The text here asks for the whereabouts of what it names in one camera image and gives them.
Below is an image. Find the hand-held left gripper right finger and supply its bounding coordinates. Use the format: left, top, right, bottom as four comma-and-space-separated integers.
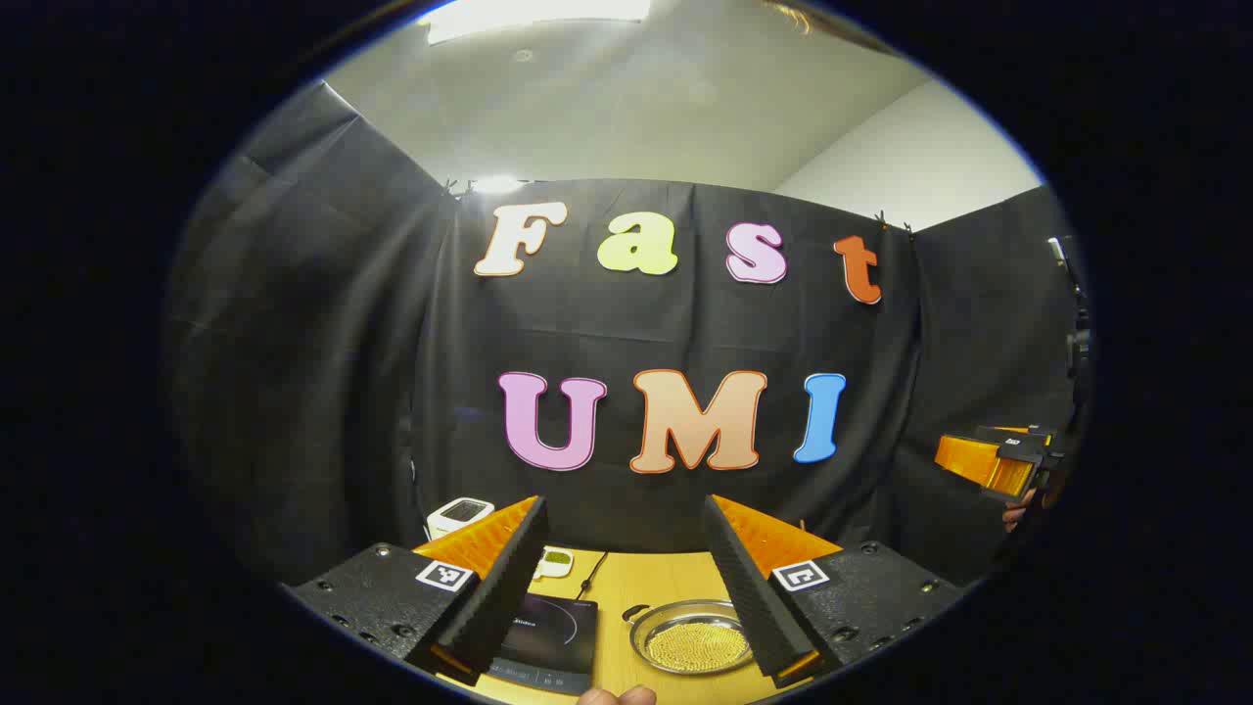
703, 493, 966, 689

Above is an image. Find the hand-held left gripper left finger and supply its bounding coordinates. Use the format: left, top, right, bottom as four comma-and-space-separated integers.
284, 495, 550, 686

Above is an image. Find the black induction cooktop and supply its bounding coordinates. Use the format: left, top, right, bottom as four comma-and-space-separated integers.
485, 591, 600, 696

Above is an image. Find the steel pot with yellow beans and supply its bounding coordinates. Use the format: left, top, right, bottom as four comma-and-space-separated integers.
624, 599, 755, 677

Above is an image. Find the white toaster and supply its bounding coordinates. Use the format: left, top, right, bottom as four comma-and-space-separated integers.
427, 496, 495, 541

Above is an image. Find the ceiling light panel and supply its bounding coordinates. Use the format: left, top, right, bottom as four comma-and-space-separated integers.
421, 0, 652, 45

